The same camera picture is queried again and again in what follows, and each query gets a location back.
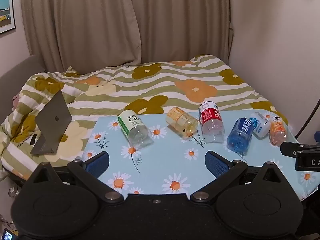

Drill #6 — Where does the red label clear plastic cup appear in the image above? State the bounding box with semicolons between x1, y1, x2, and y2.
198;101;225;143

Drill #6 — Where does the light blue daisy table mat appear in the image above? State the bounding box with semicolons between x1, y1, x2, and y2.
82;109;318;201

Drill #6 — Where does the blue label clear plastic cup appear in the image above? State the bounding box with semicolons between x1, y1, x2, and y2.
227;117;254;155

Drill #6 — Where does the black cable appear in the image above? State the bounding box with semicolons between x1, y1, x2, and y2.
295;100;320;139

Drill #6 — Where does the small device with screen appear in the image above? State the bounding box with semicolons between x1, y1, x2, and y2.
1;228;17;240

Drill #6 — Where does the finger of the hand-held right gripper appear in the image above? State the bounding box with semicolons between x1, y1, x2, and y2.
280;141;320;159

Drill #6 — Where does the grey upholstered headboard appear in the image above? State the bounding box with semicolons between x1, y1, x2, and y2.
0;54;47;126

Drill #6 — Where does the yellow label clear plastic cup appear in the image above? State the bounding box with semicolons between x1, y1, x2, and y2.
166;107;199;140

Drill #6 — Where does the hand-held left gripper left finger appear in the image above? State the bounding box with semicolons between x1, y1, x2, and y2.
29;151;125;203

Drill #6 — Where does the white blue label plastic cup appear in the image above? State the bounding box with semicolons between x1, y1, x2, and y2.
249;112;270;138

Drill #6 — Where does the beige curtain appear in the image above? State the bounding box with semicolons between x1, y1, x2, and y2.
127;0;235;64
20;0;142;67

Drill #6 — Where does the green striped floral blanket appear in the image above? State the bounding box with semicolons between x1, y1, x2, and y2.
0;54;290;181

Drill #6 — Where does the grey laptop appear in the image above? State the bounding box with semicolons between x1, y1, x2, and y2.
30;89;73;155

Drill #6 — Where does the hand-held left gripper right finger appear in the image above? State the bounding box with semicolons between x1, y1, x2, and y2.
190;151;288;203

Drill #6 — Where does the black framed wall picture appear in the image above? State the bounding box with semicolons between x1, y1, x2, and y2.
0;0;16;36

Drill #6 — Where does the green label clear plastic cup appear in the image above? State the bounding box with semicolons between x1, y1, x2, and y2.
118;110;153;147

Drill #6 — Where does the pink cloth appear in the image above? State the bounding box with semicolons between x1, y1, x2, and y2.
11;94;21;111

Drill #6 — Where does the orange cartoon label plastic cup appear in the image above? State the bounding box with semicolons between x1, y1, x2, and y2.
269;116;287;147

